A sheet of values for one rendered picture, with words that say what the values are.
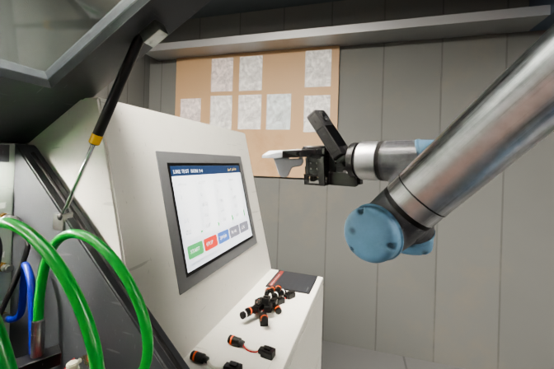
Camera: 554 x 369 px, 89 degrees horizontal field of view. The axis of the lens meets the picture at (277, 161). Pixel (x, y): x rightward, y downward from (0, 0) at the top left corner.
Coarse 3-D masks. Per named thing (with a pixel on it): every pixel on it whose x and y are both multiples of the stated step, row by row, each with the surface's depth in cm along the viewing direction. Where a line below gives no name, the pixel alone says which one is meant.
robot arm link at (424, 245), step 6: (432, 228) 47; (426, 234) 46; (432, 234) 47; (420, 240) 46; (426, 240) 46; (432, 240) 47; (414, 246) 46; (420, 246) 46; (426, 246) 46; (432, 246) 47; (402, 252) 47; (408, 252) 47; (414, 252) 46; (420, 252) 46; (426, 252) 47
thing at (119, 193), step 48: (48, 144) 62; (144, 144) 67; (192, 144) 85; (240, 144) 117; (96, 192) 57; (144, 192) 64; (144, 240) 61; (144, 288) 58; (192, 288) 71; (240, 288) 93; (192, 336) 68
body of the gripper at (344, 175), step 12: (312, 156) 59; (324, 156) 58; (348, 156) 54; (312, 168) 61; (324, 168) 58; (336, 168) 59; (348, 168) 55; (312, 180) 61; (324, 180) 58; (336, 180) 58; (348, 180) 57; (360, 180) 58
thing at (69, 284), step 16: (0, 224) 36; (16, 224) 36; (32, 240) 34; (48, 256) 33; (64, 272) 33; (64, 288) 32; (80, 288) 33; (80, 304) 32; (80, 320) 32; (96, 336) 32; (96, 352) 31; (96, 368) 31
